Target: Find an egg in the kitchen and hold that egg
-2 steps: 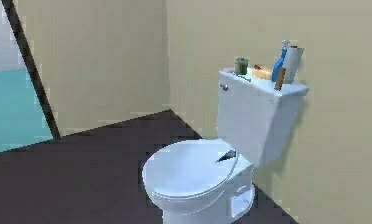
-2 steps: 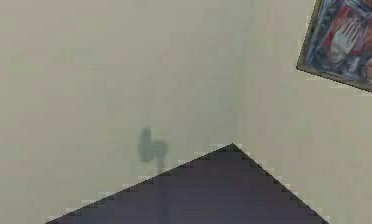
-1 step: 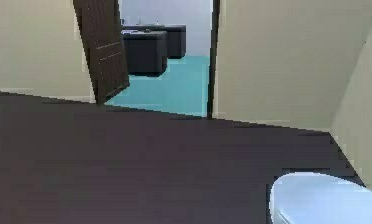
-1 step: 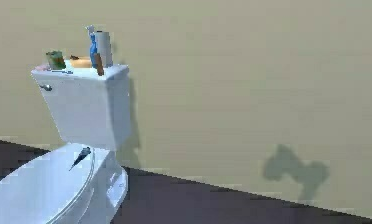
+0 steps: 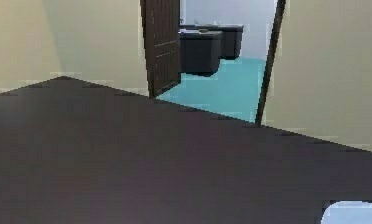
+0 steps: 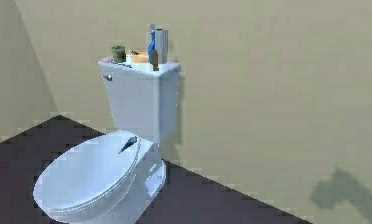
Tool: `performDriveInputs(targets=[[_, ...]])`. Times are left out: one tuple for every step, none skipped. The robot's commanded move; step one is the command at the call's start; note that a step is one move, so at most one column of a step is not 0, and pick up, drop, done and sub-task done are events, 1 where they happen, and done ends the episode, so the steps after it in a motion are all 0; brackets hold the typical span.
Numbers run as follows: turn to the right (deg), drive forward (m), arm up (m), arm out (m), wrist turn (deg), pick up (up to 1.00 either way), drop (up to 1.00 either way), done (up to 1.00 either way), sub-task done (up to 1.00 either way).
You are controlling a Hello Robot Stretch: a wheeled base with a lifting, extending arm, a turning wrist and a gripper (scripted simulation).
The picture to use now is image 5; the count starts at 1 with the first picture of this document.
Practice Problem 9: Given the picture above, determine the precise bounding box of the large dark grey cabinet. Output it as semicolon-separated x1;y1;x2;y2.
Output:
178;28;224;78

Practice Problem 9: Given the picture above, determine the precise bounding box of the dark brown room door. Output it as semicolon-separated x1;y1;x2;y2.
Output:
139;0;182;99

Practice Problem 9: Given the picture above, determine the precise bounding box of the small dark grey cabinet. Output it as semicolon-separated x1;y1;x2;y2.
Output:
179;23;245;61

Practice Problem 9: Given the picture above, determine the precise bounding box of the pale blue rounded object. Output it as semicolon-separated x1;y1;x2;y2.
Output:
320;200;372;224

